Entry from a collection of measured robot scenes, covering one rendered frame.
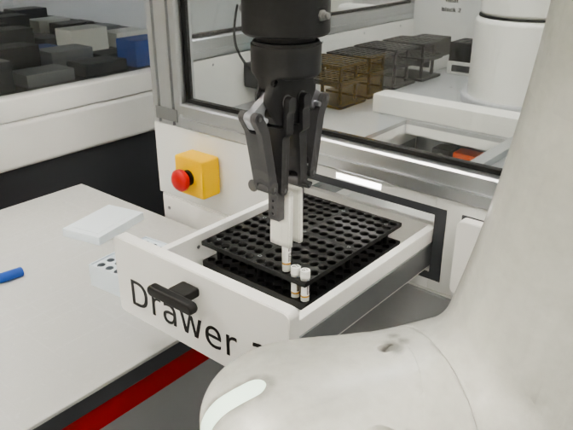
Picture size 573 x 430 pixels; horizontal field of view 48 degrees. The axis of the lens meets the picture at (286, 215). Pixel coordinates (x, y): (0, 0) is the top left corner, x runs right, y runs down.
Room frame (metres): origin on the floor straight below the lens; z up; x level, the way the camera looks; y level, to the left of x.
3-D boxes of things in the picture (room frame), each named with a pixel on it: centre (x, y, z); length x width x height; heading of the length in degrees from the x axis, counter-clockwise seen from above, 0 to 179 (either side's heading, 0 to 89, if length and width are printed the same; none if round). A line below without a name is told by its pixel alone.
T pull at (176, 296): (0.62, 0.12, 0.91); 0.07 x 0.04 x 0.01; 50
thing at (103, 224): (1.11, 0.35, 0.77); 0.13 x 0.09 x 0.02; 153
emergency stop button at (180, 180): (1.06, 0.18, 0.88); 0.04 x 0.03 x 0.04; 50
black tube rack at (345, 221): (0.80, -0.02, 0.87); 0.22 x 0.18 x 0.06; 140
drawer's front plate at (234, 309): (0.64, 0.10, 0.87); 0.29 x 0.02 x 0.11; 50
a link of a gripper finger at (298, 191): (0.69, -0.01, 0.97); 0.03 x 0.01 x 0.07; 50
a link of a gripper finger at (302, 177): (0.70, -0.01, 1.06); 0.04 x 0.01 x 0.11; 50
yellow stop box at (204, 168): (1.09, 0.16, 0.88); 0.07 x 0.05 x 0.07; 50
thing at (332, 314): (0.81, -0.03, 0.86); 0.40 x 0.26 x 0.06; 140
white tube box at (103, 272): (0.92, 0.24, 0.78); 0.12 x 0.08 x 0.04; 146
